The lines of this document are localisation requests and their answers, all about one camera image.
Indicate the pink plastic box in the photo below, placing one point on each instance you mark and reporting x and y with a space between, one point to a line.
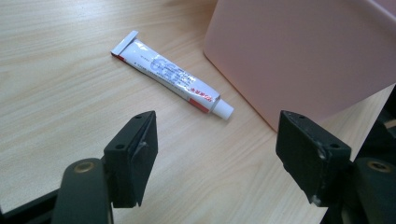
295 53

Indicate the white glue tube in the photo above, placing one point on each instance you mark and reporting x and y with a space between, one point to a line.
174 74

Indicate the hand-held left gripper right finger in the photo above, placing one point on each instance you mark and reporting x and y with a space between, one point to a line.
311 155

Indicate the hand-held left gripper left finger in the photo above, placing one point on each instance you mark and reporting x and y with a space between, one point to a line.
130 161

